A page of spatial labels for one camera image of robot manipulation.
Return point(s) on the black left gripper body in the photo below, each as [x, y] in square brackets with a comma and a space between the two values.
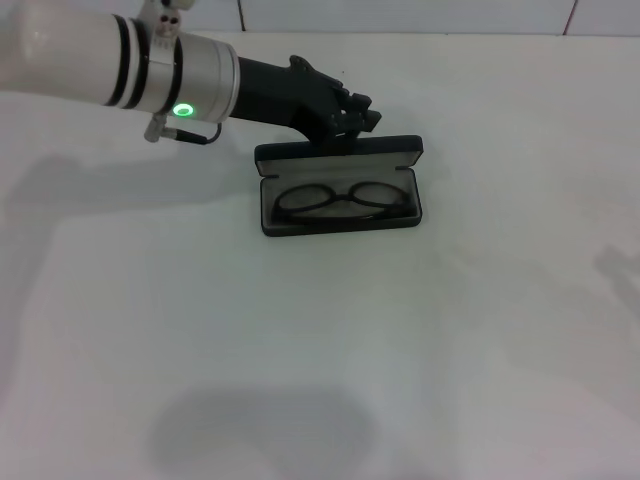
[280, 95]

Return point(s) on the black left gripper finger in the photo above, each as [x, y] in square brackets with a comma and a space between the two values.
[357, 100]
[362, 122]

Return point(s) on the black glasses case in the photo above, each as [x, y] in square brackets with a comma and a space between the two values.
[340, 150]

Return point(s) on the black glasses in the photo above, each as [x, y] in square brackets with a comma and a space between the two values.
[345, 196]

